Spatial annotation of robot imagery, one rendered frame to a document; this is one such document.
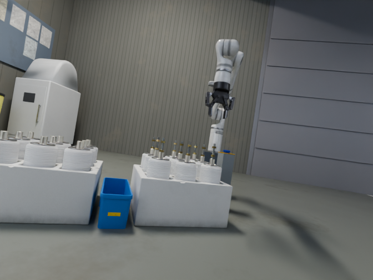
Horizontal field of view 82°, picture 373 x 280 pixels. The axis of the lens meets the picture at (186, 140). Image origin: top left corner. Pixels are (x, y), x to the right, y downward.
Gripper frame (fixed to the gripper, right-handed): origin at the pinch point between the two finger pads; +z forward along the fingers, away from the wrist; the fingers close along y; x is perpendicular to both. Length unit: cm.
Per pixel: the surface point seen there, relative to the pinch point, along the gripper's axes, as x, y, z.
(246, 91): 233, 134, -88
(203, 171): -2.3, -3.8, 26.0
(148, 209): -9.8, -25.9, 41.6
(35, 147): -10, -66, 24
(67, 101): 279, -144, -25
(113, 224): -13, -37, 47
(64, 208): -12, -54, 43
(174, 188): -9.1, -17.2, 33.2
